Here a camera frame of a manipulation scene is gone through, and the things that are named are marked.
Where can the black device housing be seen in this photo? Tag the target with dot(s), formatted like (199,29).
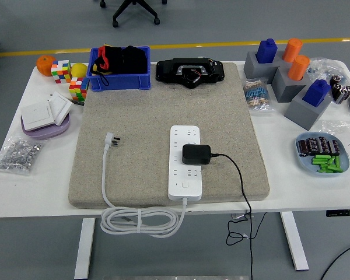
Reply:
(169,70)

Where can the blue plastic bin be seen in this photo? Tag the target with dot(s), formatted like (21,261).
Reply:
(119,81)

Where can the black bag with red trim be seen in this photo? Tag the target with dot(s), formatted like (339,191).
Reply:
(131,61)

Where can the purple tray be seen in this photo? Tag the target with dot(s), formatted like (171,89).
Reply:
(46,132)

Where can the colourful puzzle cube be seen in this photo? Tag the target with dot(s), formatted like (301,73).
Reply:
(77,89)
(61,73)

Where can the orange cylinder peg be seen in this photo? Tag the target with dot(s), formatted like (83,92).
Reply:
(298,68)
(291,49)

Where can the white wall switch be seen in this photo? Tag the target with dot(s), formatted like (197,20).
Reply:
(36,115)
(59,106)

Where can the bag of metal nuts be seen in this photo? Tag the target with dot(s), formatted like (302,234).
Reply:
(19,154)

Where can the pile of green batteries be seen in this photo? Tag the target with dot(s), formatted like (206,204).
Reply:
(326,163)

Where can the blue block peg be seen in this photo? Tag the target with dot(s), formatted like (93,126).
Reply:
(316,93)
(266,52)

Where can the grey-brown mat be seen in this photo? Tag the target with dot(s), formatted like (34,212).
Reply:
(151,116)

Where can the light blue plate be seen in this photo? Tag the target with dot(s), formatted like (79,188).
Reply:
(303,164)

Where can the clear bag of small parts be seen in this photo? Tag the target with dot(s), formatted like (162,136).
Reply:
(323,67)

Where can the row of black capacitors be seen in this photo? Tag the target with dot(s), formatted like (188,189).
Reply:
(318,146)

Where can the black plug adapter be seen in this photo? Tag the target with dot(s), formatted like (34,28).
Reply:
(196,154)

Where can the white table leg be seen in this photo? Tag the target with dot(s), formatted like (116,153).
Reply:
(297,248)
(84,248)

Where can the black table control panel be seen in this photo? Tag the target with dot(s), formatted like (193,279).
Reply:
(344,213)

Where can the grey block holder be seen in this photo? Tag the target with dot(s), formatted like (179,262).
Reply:
(252,68)
(300,112)
(283,87)

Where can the yellow lemon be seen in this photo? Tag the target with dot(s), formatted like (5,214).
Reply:
(79,70)

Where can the white power strip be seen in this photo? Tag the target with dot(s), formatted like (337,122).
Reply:
(185,175)

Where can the bag of resistors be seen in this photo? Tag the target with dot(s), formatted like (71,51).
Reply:
(256,94)

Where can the orange fruit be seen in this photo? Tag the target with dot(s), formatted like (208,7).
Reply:
(43,65)

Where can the small silver bracket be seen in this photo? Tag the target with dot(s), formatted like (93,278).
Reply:
(236,216)

